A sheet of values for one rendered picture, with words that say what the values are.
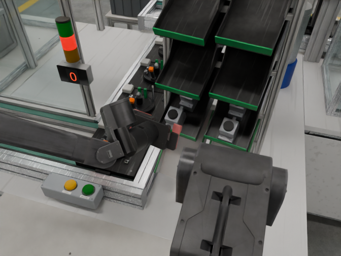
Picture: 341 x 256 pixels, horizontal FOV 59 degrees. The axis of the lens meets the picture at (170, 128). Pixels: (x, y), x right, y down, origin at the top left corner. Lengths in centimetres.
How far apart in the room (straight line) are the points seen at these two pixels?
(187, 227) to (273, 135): 122
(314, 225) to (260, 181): 201
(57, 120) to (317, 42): 150
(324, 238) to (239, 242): 201
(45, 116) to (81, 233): 58
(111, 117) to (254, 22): 40
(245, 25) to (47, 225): 93
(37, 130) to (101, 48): 148
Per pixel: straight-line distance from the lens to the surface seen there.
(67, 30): 112
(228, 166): 30
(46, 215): 123
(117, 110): 66
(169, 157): 108
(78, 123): 139
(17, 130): 65
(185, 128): 94
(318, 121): 163
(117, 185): 111
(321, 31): 199
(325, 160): 176
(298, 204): 127
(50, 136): 65
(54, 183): 118
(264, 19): 78
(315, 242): 225
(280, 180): 32
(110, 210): 118
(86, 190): 111
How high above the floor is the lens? 186
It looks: 44 degrees down
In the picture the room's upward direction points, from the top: straight up
